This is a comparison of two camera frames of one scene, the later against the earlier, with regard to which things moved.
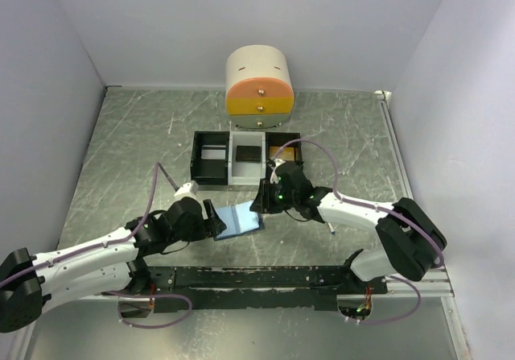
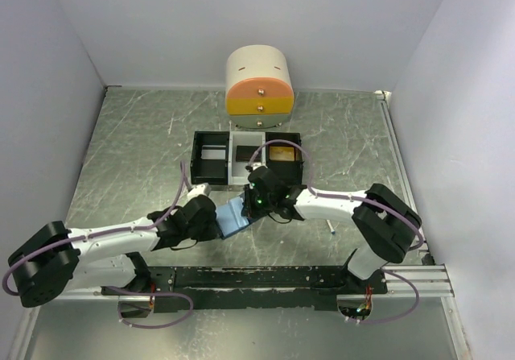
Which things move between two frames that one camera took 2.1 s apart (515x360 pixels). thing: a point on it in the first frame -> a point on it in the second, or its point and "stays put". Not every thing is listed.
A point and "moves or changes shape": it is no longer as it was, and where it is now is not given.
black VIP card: [248, 154] stays put
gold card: [286, 154] stays put
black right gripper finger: [261, 204] -> [247, 202]
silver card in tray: [213, 152] stays put
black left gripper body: [196, 231] stays put
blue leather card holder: [239, 220] moves or changes shape
